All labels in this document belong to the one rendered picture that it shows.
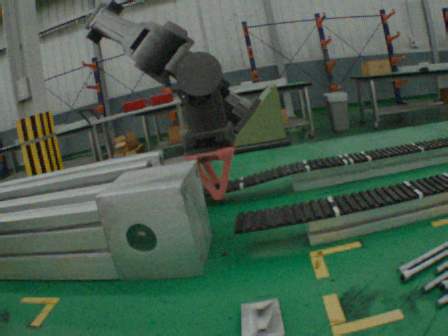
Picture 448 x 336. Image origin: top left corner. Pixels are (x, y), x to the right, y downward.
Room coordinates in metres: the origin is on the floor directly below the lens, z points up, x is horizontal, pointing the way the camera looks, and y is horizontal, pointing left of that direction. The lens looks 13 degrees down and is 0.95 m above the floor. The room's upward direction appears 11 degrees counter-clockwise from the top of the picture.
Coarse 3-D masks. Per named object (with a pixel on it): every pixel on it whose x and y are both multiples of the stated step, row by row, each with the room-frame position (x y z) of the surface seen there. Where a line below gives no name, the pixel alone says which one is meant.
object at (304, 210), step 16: (432, 176) 0.36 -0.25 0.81; (352, 192) 0.38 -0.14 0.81; (368, 192) 0.37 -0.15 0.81; (384, 192) 0.36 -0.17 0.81; (400, 192) 0.34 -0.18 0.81; (416, 192) 0.33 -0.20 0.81; (432, 192) 0.32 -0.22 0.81; (288, 208) 0.37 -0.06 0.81; (304, 208) 0.36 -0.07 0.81; (320, 208) 0.36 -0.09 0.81; (336, 208) 0.34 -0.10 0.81; (352, 208) 0.33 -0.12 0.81; (368, 208) 0.33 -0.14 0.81; (240, 224) 0.36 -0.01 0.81; (256, 224) 0.35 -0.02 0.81; (272, 224) 0.34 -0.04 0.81; (288, 224) 0.34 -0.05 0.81
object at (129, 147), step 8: (368, 64) 5.18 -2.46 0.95; (376, 64) 5.18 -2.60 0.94; (384, 64) 5.18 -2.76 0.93; (368, 72) 5.23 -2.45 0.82; (376, 72) 5.18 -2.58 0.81; (384, 72) 5.18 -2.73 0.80; (440, 96) 5.19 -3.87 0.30; (168, 128) 5.39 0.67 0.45; (176, 128) 5.38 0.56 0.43; (120, 136) 5.73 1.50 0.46; (128, 136) 5.76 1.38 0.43; (176, 136) 5.38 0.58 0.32; (120, 144) 5.43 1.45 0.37; (128, 144) 5.45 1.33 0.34; (136, 144) 5.66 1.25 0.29; (120, 152) 5.50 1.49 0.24; (128, 152) 5.39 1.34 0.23; (136, 152) 5.40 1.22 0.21; (144, 152) 5.86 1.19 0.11
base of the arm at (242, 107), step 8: (232, 96) 1.04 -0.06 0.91; (224, 104) 1.04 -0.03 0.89; (232, 104) 1.03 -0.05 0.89; (240, 104) 1.03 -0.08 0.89; (248, 104) 1.04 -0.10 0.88; (256, 104) 1.03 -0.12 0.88; (232, 112) 1.02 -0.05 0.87; (240, 112) 1.02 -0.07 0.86; (248, 112) 1.02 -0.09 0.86; (232, 120) 1.04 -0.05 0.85; (240, 120) 1.02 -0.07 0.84; (240, 128) 1.02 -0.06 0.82
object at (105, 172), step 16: (112, 160) 0.62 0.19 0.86; (128, 160) 0.60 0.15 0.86; (144, 160) 0.60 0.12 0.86; (160, 160) 0.60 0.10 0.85; (32, 176) 0.65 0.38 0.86; (48, 176) 0.62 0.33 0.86; (64, 176) 0.56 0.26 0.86; (80, 176) 0.54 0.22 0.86; (96, 176) 0.53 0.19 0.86; (112, 176) 0.53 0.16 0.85; (0, 192) 0.56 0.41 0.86; (16, 192) 0.55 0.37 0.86; (32, 192) 0.55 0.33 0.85; (48, 192) 0.56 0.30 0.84
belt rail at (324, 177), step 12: (396, 156) 0.51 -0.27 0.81; (408, 156) 0.50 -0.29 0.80; (420, 156) 0.50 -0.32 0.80; (432, 156) 0.50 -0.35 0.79; (444, 156) 0.50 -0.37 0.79; (336, 168) 0.52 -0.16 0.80; (348, 168) 0.52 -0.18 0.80; (360, 168) 0.51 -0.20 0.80; (372, 168) 0.52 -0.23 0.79; (384, 168) 0.51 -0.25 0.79; (396, 168) 0.51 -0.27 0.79; (408, 168) 0.50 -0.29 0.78; (300, 180) 0.53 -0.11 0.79; (312, 180) 0.53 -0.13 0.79; (324, 180) 0.52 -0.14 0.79; (336, 180) 0.52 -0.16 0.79; (348, 180) 0.52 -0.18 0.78
